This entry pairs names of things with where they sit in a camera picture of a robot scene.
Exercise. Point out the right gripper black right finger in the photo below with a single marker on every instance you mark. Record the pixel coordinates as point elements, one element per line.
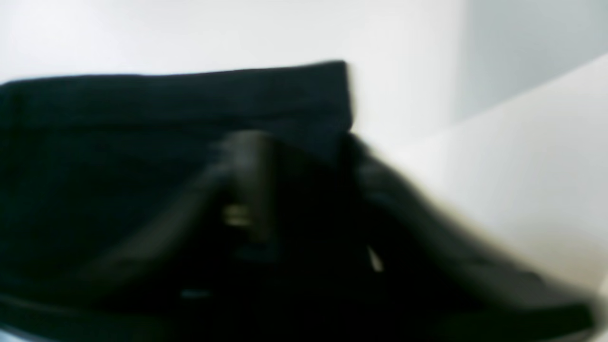
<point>441,278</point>

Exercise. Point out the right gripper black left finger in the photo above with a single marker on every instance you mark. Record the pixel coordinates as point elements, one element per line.
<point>245,171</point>

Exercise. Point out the black T-shirt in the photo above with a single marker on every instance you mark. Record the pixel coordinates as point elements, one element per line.
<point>86,161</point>

